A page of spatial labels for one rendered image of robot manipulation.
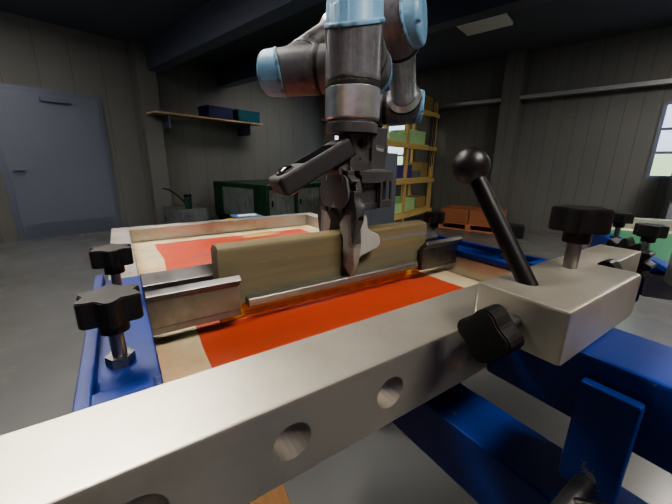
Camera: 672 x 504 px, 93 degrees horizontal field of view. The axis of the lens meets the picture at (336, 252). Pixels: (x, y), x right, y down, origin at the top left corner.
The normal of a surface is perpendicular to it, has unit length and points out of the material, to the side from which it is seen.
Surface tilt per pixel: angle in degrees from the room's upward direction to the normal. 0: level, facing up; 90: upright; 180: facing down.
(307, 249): 90
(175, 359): 0
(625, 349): 0
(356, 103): 90
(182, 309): 90
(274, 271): 90
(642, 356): 0
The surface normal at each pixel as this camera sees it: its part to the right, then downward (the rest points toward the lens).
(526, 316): -0.83, 0.14
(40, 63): 0.75, 0.18
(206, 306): 0.55, 0.22
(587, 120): -0.66, 0.19
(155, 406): 0.01, -0.96
